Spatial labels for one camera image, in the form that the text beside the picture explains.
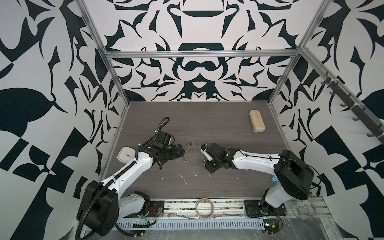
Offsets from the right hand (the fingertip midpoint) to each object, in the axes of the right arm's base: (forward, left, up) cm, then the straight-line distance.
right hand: (207, 164), depth 87 cm
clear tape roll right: (-22, -47, -5) cm, 52 cm away
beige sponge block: (+30, -37, 0) cm, 48 cm away
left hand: (+4, +16, +9) cm, 18 cm away
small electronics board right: (-29, -28, -4) cm, 40 cm away
